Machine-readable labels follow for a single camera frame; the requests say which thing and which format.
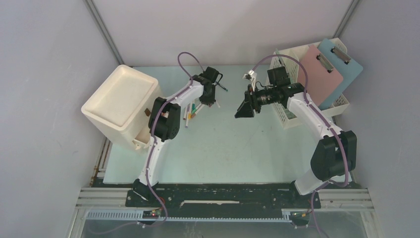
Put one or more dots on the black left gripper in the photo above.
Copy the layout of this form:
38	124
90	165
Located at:
210	100

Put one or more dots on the green clipboard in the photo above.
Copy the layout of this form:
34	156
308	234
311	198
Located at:
280	59

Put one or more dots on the white marker brown tip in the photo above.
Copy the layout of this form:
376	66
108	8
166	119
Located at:
193	115

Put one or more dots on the white perforated file organizer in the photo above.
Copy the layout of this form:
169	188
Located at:
286	117

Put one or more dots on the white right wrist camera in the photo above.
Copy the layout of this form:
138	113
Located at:
251	76

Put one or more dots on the green transparent pen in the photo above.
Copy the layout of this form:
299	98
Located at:
224	88

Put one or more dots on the white marker yellow cap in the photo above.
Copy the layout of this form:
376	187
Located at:
191	107

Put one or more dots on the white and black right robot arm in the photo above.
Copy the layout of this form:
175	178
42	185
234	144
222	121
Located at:
335	152

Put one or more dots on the white marker purple cap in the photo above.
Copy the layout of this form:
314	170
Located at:
187	121

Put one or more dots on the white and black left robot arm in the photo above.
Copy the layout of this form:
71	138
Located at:
164	124

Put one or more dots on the pink clipboard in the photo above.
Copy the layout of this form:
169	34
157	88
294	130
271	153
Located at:
319	77

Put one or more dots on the white drawer cabinet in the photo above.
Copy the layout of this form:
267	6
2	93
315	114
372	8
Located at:
121	107

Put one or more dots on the blue clipboard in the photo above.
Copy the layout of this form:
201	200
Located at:
348	67

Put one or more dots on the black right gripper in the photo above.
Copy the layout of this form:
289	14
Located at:
245	110

